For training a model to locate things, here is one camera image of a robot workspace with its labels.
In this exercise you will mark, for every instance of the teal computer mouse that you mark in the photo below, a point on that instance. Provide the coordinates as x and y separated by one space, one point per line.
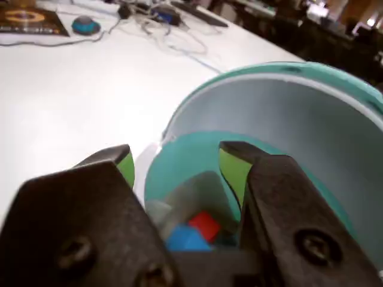
86 25

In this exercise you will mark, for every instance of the black power adapter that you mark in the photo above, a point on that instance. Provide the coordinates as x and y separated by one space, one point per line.
124 11

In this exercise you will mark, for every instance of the blue and black device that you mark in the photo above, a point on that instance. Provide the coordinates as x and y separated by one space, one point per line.
166 15

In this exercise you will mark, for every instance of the red lego block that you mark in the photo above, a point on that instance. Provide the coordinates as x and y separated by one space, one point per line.
205 224

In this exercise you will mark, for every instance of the blue lego block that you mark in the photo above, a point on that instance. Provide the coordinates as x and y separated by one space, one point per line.
185 239

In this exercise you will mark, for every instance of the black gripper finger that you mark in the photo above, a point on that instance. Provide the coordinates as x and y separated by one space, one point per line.
299 215
74 224

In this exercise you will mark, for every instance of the teal whale-shaped bin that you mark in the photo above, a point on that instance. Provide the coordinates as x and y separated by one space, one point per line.
299 113

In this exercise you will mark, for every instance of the dark office furniture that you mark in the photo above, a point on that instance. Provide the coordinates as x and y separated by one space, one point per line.
323 39

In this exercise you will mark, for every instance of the black keyboard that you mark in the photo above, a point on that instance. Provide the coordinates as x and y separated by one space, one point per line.
200 13

